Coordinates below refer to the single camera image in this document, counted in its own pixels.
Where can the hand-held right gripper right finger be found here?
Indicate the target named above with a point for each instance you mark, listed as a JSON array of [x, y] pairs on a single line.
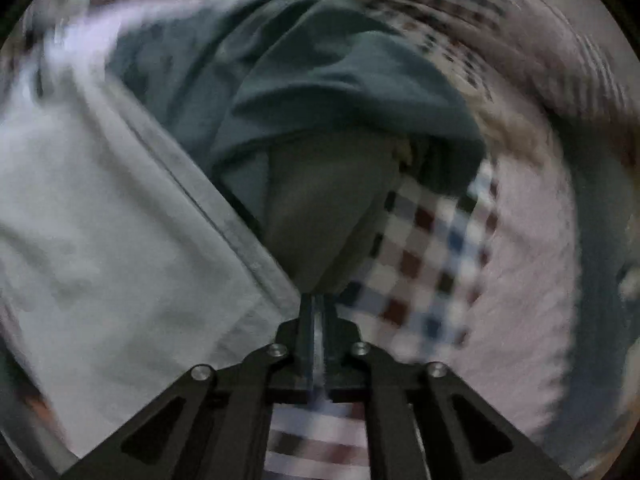
[[330, 350]]

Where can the olive grey garment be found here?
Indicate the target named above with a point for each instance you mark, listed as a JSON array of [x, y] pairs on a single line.
[[325, 210]]

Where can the checked dotted bed sheet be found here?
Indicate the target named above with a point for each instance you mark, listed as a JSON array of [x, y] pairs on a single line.
[[510, 285]]

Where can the light blue pants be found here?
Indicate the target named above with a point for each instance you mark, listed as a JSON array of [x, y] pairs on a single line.
[[110, 260]]

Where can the teal shirt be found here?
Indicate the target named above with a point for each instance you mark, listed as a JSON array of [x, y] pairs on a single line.
[[320, 80]]

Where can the dark blue printed pillow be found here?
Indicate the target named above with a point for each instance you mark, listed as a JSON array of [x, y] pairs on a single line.
[[605, 270]]

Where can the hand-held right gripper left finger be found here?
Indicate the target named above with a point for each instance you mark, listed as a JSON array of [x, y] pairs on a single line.
[[306, 350]]

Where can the checked patchwork quilt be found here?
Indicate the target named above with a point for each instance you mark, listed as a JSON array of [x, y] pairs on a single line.
[[475, 25]]

